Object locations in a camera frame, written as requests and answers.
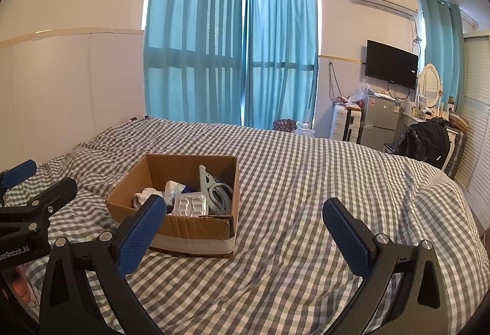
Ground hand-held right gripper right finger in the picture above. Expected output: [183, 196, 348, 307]
[322, 197, 460, 335]

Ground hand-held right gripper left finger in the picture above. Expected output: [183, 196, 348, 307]
[38, 194, 167, 335]

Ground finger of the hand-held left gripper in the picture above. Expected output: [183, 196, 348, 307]
[15, 177, 78, 223]
[0, 160, 38, 198]

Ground white sock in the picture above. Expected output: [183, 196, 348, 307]
[133, 187, 166, 210]

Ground brown cardboard box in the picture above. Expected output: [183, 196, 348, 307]
[106, 154, 240, 259]

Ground silver blister pack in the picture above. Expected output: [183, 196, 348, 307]
[172, 192, 208, 218]

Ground grey plastic hanger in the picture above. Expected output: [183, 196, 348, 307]
[198, 165, 234, 214]

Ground person's left hand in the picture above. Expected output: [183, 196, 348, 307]
[6, 268, 34, 307]

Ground grey checkered blanket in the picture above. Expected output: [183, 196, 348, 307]
[0, 116, 483, 335]

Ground white padded headboard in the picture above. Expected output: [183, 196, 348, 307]
[0, 28, 146, 173]

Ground white ribbed suitcase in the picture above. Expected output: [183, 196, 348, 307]
[330, 104, 363, 144]

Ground clear water jug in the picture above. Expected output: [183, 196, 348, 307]
[294, 121, 316, 136]

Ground grey small fridge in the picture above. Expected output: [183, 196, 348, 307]
[361, 93, 401, 152]

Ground black backpack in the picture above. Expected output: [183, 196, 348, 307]
[398, 117, 452, 169]

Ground clear plastic bag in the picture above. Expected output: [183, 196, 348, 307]
[348, 79, 370, 102]

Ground white louvred wardrobe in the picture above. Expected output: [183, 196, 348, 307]
[454, 30, 490, 221]

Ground white oval mirror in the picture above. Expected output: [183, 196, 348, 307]
[417, 64, 443, 108]

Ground medium teal curtain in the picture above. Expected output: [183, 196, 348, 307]
[243, 0, 318, 131]

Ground wide teal curtain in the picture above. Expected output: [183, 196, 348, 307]
[143, 0, 246, 126]

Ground narrow teal curtain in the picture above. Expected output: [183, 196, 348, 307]
[419, 0, 466, 113]

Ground black wall cable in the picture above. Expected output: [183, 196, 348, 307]
[328, 62, 345, 100]

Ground black wall television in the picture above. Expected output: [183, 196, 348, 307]
[364, 39, 419, 89]

